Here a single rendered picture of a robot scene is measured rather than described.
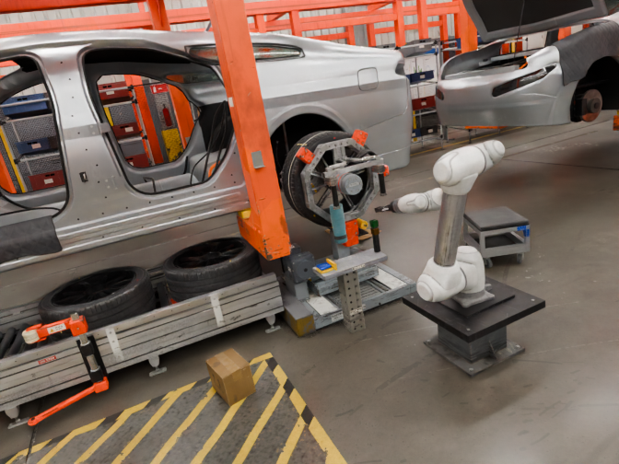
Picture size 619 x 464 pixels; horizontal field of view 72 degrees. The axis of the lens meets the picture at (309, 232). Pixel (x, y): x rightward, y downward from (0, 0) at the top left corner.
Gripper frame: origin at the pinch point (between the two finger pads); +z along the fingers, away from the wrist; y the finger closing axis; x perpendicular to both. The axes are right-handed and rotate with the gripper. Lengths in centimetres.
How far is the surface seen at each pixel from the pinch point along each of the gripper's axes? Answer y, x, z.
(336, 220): 19.7, -0.2, 20.5
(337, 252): 8, 25, 56
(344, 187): 11.6, -19.1, 12.5
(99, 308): 167, 8, 54
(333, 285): 22, 45, 48
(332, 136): 3, -54, 26
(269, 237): 66, -3, 22
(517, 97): -237, -57, 70
